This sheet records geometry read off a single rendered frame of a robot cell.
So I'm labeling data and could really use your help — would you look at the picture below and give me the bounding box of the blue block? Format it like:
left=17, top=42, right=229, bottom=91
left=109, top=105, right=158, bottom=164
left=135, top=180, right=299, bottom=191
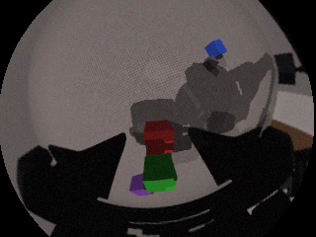
left=205, top=39, right=226, bottom=58

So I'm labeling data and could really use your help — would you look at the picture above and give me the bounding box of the purple block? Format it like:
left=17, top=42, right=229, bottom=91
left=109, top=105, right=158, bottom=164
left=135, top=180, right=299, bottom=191
left=129, top=174, right=154, bottom=197

